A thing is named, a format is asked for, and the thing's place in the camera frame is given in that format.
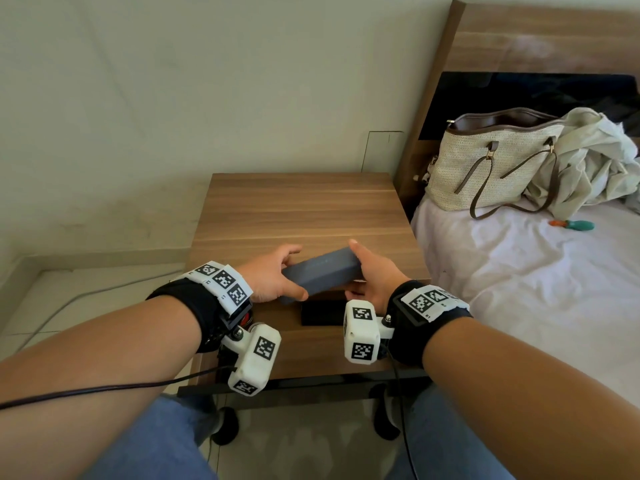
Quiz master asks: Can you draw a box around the person's right forearm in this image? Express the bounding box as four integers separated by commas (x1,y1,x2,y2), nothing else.
421,317,640,480

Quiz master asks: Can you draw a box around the white bed sheet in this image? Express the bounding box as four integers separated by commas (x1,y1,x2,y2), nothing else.
409,194,640,410

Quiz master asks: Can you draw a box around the grey rectangular box lid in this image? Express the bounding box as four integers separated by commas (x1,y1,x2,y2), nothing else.
279,247,364,305

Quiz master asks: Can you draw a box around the white wall access panel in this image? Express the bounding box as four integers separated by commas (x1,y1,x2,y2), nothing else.
360,131,405,174

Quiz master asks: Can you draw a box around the person's right hand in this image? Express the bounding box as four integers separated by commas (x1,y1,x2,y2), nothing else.
344,239,412,316

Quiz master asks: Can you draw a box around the wooden bedside table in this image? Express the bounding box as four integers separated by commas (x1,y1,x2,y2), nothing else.
176,172,434,411

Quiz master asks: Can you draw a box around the black box base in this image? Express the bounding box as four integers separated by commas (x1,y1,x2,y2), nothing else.
300,299,349,327

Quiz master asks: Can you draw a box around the person's left hand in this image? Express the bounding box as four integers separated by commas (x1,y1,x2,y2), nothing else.
235,244,309,304

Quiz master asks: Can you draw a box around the black marker wrist band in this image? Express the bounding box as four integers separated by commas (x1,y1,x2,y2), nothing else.
146,261,255,354
385,280,474,368

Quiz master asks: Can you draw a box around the wooden bed headboard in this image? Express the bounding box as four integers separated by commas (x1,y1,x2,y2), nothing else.
393,0,640,216

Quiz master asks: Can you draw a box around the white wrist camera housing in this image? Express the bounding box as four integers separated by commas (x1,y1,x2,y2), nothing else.
342,300,396,366
218,322,282,397

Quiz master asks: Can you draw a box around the person's right leg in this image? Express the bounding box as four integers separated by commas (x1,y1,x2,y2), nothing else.
386,384,517,480

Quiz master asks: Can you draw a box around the person's left forearm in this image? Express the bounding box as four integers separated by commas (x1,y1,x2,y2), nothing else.
0,295,205,438

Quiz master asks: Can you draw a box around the person's leg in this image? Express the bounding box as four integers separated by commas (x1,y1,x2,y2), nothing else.
79,394,222,480
386,384,517,480

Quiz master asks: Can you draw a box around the green orange screwdriver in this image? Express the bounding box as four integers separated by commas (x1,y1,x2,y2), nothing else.
548,219,596,232

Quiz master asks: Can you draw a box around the black camera cable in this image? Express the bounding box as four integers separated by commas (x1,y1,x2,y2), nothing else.
0,365,237,411
384,344,420,480

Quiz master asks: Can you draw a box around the person's left leg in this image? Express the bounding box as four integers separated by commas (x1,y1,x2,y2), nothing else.
79,394,222,480

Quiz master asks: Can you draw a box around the grey floor cable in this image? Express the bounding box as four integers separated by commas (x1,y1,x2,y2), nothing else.
14,269,187,353

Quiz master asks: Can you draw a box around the cream crumpled cloth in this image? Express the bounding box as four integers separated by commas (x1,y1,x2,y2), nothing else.
521,107,640,221

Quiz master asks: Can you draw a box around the black glossy headboard panel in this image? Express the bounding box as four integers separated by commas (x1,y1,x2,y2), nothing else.
418,71,640,142

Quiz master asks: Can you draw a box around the beige woven handbag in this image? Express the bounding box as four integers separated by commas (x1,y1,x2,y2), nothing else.
423,107,567,221

